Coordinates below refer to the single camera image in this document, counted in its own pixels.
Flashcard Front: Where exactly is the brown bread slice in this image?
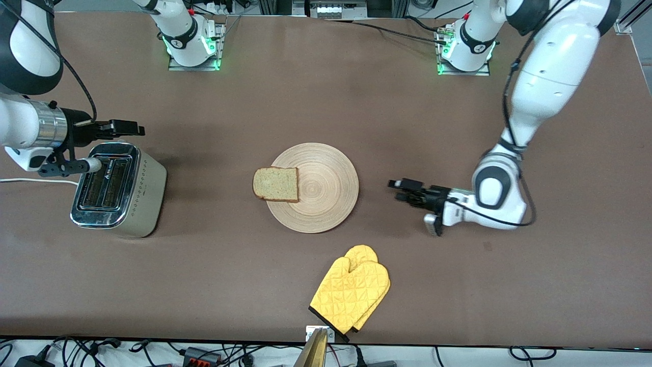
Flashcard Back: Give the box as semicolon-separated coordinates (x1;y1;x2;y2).
253;167;300;203

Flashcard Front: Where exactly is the silver two-slot toaster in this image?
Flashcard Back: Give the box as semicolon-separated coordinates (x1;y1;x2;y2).
70;142;168;239

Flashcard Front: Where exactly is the round wooden plate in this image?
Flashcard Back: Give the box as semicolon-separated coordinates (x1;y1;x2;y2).
265;143;360;234

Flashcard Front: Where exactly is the yellow quilted oven mitt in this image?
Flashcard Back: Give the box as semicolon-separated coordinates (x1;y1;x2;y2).
344;245;391;332
309;256;391;343

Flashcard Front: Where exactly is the brass coloured mounting pole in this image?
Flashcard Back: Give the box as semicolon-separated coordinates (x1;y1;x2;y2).
293;328;328;367

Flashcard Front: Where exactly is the grey control box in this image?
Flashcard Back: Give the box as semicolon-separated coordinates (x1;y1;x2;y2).
305;0;368;20

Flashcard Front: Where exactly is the black adapter with red buttons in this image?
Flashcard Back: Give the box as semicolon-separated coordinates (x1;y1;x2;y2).
182;347;223;366

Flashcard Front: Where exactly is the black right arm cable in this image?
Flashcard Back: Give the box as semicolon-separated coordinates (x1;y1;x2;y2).
0;0;98;123

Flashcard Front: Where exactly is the white toaster power cable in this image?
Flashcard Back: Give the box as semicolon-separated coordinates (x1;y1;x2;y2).
0;177;79;186

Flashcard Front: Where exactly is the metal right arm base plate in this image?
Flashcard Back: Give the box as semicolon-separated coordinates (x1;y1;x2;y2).
168;23;226;71

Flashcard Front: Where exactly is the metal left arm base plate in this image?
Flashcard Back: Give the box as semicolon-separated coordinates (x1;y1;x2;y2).
437;25;492;76

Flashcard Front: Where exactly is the thin black table cable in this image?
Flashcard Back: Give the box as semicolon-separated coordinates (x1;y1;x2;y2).
351;20;449;45

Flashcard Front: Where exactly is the thick black table cable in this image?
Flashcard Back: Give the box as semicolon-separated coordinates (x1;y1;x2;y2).
405;15;444;34

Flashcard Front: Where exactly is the looped black cable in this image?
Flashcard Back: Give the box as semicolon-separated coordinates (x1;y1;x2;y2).
509;347;557;360

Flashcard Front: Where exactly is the aluminium frame strut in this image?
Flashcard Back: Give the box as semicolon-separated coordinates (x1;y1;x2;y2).
614;0;652;35

